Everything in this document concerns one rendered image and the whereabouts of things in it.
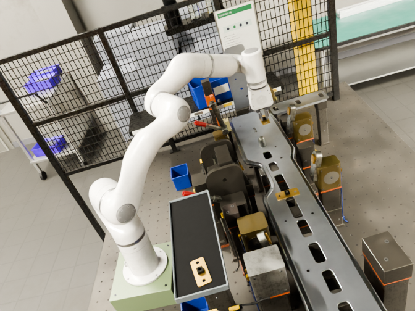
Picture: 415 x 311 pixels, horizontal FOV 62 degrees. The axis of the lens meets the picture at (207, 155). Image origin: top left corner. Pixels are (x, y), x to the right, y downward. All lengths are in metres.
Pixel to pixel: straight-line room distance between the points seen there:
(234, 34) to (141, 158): 1.07
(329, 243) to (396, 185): 0.71
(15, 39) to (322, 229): 4.11
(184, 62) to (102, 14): 3.10
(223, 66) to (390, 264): 0.85
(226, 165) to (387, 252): 0.54
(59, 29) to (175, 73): 3.01
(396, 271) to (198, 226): 0.55
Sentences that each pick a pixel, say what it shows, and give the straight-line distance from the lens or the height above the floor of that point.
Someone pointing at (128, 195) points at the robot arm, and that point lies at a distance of 1.20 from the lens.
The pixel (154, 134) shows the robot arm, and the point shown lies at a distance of 1.22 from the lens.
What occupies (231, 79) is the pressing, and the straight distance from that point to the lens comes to 1.82.
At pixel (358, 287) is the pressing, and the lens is 1.07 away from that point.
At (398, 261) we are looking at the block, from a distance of 1.09.
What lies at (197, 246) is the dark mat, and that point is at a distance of 1.00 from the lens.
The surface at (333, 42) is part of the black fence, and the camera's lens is 2.26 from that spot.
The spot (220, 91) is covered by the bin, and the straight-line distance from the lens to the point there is 1.93.
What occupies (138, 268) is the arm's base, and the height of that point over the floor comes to 0.86.
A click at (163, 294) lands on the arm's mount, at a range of 1.44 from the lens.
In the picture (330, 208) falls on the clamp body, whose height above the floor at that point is 0.82.
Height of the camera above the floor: 1.90
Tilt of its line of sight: 34 degrees down
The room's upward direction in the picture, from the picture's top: 18 degrees counter-clockwise
